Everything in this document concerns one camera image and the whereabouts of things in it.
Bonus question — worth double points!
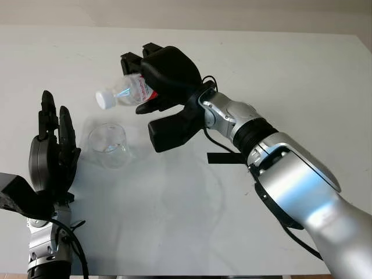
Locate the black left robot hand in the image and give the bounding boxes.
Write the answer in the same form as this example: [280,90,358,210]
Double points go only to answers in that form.
[28,90,83,205]

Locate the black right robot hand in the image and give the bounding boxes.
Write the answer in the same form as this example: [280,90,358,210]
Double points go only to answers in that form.
[119,42,203,115]

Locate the clear white-capped water bottle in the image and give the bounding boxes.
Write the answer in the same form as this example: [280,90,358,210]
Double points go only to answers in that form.
[95,74,159,110]

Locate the clear glass cup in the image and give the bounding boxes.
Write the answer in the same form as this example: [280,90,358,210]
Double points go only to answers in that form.
[87,123,131,170]

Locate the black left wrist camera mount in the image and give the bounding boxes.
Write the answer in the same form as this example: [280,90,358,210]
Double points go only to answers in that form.
[0,172,56,219]

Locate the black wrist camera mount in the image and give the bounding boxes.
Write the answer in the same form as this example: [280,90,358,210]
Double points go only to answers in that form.
[0,172,56,219]
[147,98,205,153]

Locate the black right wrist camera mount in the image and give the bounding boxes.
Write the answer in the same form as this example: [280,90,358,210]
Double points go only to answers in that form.
[147,98,205,153]

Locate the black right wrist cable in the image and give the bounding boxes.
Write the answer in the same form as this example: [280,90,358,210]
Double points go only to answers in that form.
[200,74,324,261]

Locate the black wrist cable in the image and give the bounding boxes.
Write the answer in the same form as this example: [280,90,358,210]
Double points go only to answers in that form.
[200,74,324,261]
[49,218,90,277]

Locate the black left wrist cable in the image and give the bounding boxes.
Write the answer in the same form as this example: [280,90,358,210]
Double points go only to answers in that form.
[49,218,90,277]

